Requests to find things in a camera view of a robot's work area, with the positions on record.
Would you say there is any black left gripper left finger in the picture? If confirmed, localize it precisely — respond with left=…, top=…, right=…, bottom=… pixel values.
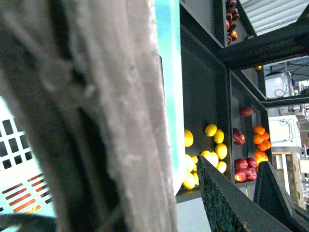
left=197, top=155, right=290, bottom=232

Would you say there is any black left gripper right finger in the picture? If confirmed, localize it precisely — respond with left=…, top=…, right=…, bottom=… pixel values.
left=253, top=161, right=309, bottom=232

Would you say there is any light blue plastic basket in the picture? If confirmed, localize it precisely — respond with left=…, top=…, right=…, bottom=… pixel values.
left=0, top=0, right=188, bottom=218

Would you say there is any black fruit display shelf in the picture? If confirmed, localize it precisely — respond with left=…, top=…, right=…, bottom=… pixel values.
left=176, top=0, right=309, bottom=203

